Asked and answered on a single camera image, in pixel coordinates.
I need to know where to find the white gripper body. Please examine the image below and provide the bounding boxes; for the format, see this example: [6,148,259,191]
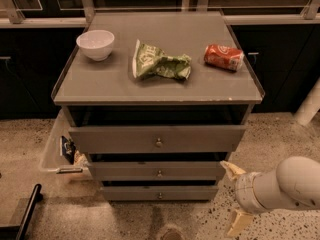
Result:
[235,172,267,214]

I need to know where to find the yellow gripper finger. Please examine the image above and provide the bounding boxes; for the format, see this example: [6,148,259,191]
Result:
[226,208,254,238]
[220,161,246,182]

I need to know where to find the grey bottom drawer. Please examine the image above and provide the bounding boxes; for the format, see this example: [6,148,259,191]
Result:
[101,185,218,201]

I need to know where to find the grey drawer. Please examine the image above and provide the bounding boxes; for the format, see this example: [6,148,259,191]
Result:
[88,161,225,181]
[101,185,218,201]
[69,125,245,154]

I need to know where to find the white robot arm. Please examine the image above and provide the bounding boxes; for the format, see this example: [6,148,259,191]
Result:
[220,156,320,237]

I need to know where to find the grey middle drawer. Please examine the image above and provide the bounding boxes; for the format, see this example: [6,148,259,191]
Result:
[88,161,225,181]

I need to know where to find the grey top drawer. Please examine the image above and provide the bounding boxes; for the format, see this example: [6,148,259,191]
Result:
[69,125,245,154]

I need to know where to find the grey drawer cabinet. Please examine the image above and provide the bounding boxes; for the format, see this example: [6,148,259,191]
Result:
[53,12,264,186]

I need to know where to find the red soda can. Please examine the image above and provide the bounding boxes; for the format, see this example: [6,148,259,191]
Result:
[204,44,244,72]

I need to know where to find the green crumpled chip bag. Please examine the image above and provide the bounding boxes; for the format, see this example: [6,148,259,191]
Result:
[132,40,192,80]

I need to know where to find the dark background counter cabinets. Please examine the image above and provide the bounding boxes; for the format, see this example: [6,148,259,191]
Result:
[0,0,319,119]

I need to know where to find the dark snack package in bin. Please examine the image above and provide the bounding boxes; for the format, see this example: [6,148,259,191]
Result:
[60,136,76,164]

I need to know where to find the clear plastic bin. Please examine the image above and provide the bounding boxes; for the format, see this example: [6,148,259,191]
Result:
[40,110,92,182]

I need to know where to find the white bowl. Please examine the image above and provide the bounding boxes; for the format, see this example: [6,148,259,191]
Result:
[76,30,115,61]

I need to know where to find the black bar object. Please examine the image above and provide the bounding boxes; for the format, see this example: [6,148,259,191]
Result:
[0,184,43,240]

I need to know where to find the white post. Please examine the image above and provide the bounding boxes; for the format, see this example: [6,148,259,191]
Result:
[294,78,320,126]

